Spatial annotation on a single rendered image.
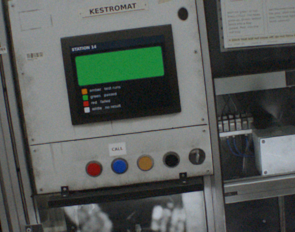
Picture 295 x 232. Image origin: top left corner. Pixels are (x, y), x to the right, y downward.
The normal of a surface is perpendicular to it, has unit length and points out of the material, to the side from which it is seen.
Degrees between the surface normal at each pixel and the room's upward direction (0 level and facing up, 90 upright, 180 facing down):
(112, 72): 90
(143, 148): 90
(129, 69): 90
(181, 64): 90
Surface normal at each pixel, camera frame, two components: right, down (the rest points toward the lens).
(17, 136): 0.02, 0.20
